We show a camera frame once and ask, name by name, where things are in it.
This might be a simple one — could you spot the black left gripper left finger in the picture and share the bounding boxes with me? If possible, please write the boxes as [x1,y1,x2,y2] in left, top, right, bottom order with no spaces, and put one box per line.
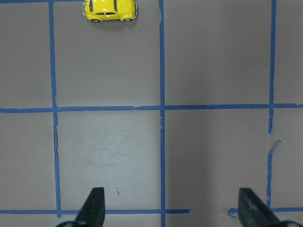
[74,187,105,227]

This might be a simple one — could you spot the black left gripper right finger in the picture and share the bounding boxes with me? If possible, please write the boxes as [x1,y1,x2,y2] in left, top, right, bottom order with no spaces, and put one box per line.
[238,188,281,227]

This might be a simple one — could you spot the yellow toy beetle car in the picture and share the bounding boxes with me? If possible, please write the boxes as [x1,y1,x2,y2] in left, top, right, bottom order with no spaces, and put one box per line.
[83,0,138,23]

